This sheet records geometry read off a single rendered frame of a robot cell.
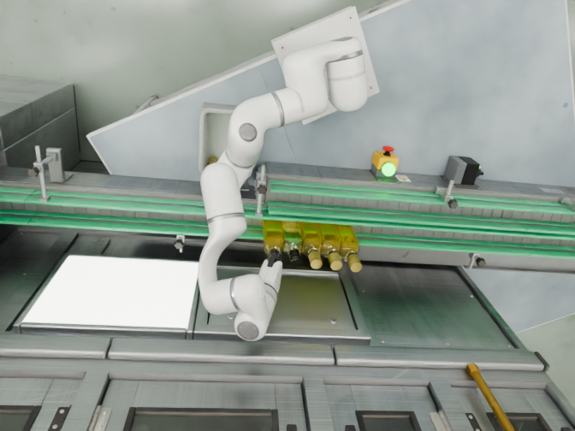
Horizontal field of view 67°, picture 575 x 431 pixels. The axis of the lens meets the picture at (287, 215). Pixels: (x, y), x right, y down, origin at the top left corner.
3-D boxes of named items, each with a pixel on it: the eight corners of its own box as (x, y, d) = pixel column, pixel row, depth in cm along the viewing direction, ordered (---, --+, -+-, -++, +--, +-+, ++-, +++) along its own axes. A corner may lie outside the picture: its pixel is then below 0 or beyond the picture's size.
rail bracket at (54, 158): (58, 179, 144) (27, 207, 124) (52, 129, 137) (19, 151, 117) (74, 180, 145) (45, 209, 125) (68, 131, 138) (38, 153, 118)
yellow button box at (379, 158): (370, 168, 155) (375, 176, 149) (374, 149, 152) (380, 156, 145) (388, 170, 156) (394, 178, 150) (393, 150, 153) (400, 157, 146)
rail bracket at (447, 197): (430, 191, 147) (447, 208, 135) (436, 171, 144) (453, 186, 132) (441, 192, 148) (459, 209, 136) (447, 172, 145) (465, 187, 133)
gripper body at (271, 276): (274, 317, 108) (282, 292, 118) (278, 284, 103) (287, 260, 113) (245, 311, 109) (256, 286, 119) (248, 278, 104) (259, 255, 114)
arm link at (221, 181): (280, 204, 96) (271, 215, 111) (262, 115, 99) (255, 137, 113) (206, 217, 93) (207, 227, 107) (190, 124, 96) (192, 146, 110)
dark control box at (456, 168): (442, 175, 159) (452, 184, 151) (448, 154, 155) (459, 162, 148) (464, 177, 160) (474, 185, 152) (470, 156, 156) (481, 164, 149)
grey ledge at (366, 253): (334, 245, 164) (340, 262, 154) (338, 225, 161) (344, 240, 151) (563, 260, 176) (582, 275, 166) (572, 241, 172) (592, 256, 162)
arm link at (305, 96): (275, 122, 110) (260, 57, 103) (358, 97, 116) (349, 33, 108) (287, 129, 102) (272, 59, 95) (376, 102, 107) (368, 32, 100)
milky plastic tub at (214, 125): (200, 167, 150) (198, 176, 142) (203, 102, 140) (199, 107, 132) (251, 171, 152) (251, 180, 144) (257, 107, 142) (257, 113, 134)
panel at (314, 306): (66, 260, 136) (13, 334, 106) (65, 251, 135) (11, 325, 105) (345, 274, 147) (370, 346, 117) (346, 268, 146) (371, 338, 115)
